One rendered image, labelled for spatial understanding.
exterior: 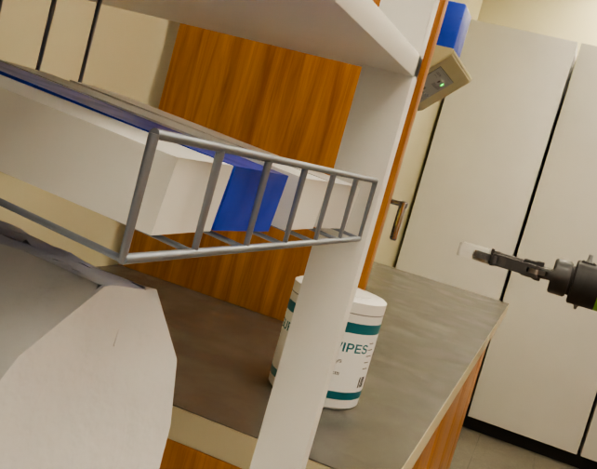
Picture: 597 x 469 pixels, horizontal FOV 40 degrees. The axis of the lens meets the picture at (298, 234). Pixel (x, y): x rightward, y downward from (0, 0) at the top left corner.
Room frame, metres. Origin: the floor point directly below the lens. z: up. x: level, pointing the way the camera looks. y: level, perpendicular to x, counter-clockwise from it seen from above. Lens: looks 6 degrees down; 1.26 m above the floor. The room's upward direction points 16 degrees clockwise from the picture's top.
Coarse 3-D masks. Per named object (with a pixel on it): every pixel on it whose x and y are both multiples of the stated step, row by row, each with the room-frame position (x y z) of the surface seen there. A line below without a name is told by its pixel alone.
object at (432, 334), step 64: (192, 320) 1.34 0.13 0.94; (256, 320) 1.47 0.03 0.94; (384, 320) 1.83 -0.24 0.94; (448, 320) 2.08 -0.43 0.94; (192, 384) 1.01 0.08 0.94; (256, 384) 1.08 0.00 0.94; (384, 384) 1.27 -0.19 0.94; (448, 384) 1.39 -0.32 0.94; (192, 448) 0.91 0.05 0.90; (320, 448) 0.91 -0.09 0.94; (384, 448) 0.97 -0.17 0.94
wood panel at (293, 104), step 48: (192, 48) 1.62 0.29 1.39; (240, 48) 1.59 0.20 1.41; (432, 48) 1.50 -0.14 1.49; (192, 96) 1.61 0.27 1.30; (240, 96) 1.58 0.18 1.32; (288, 96) 1.55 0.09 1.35; (336, 96) 1.53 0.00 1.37; (288, 144) 1.55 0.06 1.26; (336, 144) 1.52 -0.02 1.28; (144, 240) 1.62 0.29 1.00; (192, 240) 1.59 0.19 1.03; (240, 240) 1.56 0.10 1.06; (288, 240) 1.53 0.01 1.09; (192, 288) 1.58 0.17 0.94; (240, 288) 1.55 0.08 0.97; (288, 288) 1.53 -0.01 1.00
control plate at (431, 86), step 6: (432, 72) 1.60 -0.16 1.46; (438, 72) 1.62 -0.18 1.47; (444, 72) 1.65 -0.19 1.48; (426, 78) 1.62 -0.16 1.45; (432, 78) 1.65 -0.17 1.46; (438, 78) 1.67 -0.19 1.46; (444, 78) 1.70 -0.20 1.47; (450, 78) 1.73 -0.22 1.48; (426, 84) 1.67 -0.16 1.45; (432, 84) 1.69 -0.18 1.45; (438, 84) 1.72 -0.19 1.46; (444, 84) 1.75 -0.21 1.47; (450, 84) 1.78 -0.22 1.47; (426, 90) 1.72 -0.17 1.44; (432, 90) 1.75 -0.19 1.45; (438, 90) 1.78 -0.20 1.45
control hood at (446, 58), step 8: (440, 48) 1.56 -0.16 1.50; (448, 48) 1.56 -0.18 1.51; (432, 56) 1.57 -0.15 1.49; (440, 56) 1.56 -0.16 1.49; (448, 56) 1.56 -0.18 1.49; (456, 56) 1.59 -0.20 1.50; (432, 64) 1.57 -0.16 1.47; (440, 64) 1.58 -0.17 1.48; (448, 64) 1.61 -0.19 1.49; (456, 64) 1.64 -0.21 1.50; (448, 72) 1.67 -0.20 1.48; (456, 72) 1.70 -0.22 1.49; (464, 72) 1.75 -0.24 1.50; (456, 80) 1.77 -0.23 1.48; (464, 80) 1.82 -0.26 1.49; (448, 88) 1.81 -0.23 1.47; (456, 88) 1.85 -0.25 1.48; (432, 96) 1.80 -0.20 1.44; (440, 96) 1.84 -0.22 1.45; (424, 104) 1.84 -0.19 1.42
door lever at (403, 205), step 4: (392, 200) 1.83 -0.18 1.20; (396, 200) 1.83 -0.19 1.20; (392, 204) 1.83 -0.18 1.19; (396, 204) 1.83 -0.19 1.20; (400, 204) 1.82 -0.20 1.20; (404, 204) 1.82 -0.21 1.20; (400, 208) 1.82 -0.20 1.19; (404, 208) 1.82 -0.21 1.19; (400, 212) 1.82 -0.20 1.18; (404, 212) 1.82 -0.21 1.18; (396, 216) 1.82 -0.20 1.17; (400, 216) 1.82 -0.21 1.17; (396, 220) 1.82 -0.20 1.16; (400, 220) 1.82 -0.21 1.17; (396, 224) 1.82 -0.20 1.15; (400, 224) 1.82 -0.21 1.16; (392, 228) 1.82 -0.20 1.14; (396, 228) 1.82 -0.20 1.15; (392, 232) 1.82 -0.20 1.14; (396, 232) 1.82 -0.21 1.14; (392, 236) 1.82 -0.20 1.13; (396, 236) 1.82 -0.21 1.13
